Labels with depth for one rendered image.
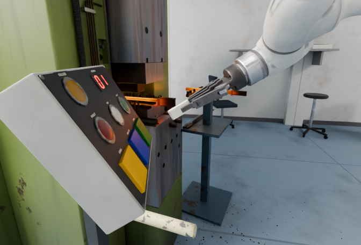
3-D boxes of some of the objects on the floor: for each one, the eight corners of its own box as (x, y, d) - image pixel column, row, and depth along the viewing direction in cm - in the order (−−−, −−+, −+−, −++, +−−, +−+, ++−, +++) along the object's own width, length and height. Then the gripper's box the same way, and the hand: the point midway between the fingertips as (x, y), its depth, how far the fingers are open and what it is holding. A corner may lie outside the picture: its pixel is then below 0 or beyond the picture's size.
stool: (319, 128, 349) (326, 92, 332) (335, 140, 299) (344, 98, 282) (286, 126, 360) (290, 91, 343) (295, 137, 311) (302, 96, 294)
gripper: (256, 88, 51) (178, 134, 52) (237, 82, 64) (174, 119, 65) (244, 63, 49) (164, 110, 50) (227, 62, 62) (163, 100, 63)
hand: (180, 109), depth 58 cm, fingers closed
